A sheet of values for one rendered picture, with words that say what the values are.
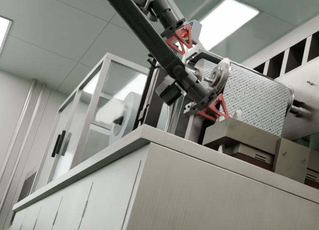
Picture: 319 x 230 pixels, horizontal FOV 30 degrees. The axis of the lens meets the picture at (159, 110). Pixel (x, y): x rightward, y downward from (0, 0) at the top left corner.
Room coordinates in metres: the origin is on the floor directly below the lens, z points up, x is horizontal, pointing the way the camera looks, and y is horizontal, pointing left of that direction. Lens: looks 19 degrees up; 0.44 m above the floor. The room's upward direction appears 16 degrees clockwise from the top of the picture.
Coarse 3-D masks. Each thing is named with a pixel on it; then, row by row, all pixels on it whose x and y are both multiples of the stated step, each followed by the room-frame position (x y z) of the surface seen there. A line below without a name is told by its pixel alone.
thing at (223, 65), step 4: (220, 64) 1.84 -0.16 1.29; (224, 64) 1.81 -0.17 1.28; (224, 68) 1.80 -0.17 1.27; (224, 72) 1.80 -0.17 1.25; (224, 76) 1.80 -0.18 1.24; (220, 80) 1.81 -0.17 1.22; (216, 84) 1.83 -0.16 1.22; (220, 84) 1.81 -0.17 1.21; (208, 88) 1.90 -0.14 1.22; (212, 88) 1.86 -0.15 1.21; (216, 88) 1.83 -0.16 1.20; (288, 100) 1.87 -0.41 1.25; (288, 104) 1.87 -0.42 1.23
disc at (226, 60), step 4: (224, 60) 1.85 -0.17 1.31; (228, 60) 1.81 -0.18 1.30; (228, 64) 1.80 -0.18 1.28; (228, 68) 1.79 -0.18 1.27; (228, 72) 1.79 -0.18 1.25; (228, 76) 1.79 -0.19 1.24; (224, 80) 1.80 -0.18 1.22; (224, 84) 1.80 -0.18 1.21; (220, 88) 1.82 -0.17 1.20; (216, 92) 1.84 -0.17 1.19; (220, 92) 1.82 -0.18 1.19; (216, 96) 1.84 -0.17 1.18
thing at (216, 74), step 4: (216, 68) 1.84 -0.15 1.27; (220, 68) 1.82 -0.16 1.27; (212, 72) 1.87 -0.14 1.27; (216, 72) 1.83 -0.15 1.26; (220, 72) 1.82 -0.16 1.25; (212, 76) 1.86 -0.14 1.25; (216, 76) 1.82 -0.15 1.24; (220, 76) 1.82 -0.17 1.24; (212, 80) 1.85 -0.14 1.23; (216, 80) 1.82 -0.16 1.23; (208, 84) 1.87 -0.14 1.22; (212, 84) 1.84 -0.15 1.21
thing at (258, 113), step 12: (228, 96) 1.80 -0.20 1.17; (240, 96) 1.81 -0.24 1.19; (252, 96) 1.83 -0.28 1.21; (228, 108) 1.81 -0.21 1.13; (240, 108) 1.82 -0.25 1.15; (252, 108) 1.83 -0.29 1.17; (264, 108) 1.84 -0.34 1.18; (276, 108) 1.85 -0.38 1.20; (252, 120) 1.83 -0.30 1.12; (264, 120) 1.84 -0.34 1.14; (276, 120) 1.86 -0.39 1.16; (276, 132) 1.86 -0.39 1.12
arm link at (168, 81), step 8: (176, 72) 1.67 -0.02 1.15; (184, 72) 1.68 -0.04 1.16; (168, 80) 1.74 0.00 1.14; (176, 80) 1.71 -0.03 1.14; (160, 88) 1.75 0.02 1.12; (168, 88) 1.74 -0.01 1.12; (176, 88) 1.74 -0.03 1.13; (160, 96) 1.75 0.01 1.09; (168, 96) 1.75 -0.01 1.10; (176, 96) 1.76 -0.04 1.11; (168, 104) 1.77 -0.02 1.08
